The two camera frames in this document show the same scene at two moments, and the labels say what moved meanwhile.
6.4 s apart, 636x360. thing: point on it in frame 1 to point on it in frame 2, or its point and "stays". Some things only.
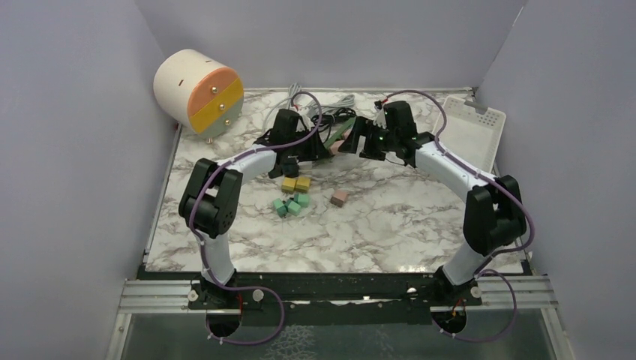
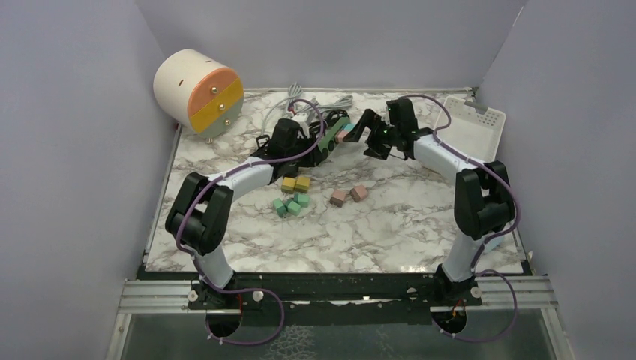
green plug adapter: (303, 199) stays
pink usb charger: (334, 147) to (359, 193)
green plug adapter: (280, 207) stays
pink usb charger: (339, 197) stays
